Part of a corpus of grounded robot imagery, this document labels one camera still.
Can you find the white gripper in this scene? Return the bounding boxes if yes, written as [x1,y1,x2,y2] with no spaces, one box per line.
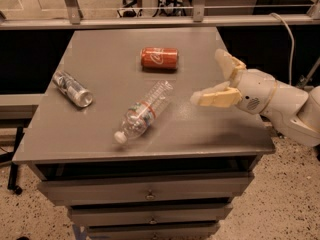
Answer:
[190,49,277,114]

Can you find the clear plastic water bottle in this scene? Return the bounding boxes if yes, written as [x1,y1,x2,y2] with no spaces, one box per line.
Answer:
[114,80,173,144]

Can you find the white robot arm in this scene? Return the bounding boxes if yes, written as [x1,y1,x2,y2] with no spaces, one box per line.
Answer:
[190,49,320,147]

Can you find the orange soda can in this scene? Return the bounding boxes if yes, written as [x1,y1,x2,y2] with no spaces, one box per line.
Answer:
[140,47,179,70]

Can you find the grey drawer cabinet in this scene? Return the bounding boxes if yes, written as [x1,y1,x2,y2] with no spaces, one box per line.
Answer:
[14,27,274,240]

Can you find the silver aluminium can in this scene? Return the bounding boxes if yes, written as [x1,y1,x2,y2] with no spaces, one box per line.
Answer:
[52,70,93,108]

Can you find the grey metal railing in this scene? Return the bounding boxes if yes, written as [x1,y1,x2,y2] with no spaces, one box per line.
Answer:
[0,0,320,30]

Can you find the black stand leg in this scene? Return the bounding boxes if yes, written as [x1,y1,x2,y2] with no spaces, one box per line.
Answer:
[7,126,25,196]

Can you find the white cable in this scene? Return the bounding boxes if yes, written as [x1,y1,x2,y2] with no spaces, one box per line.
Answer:
[269,12,296,86]

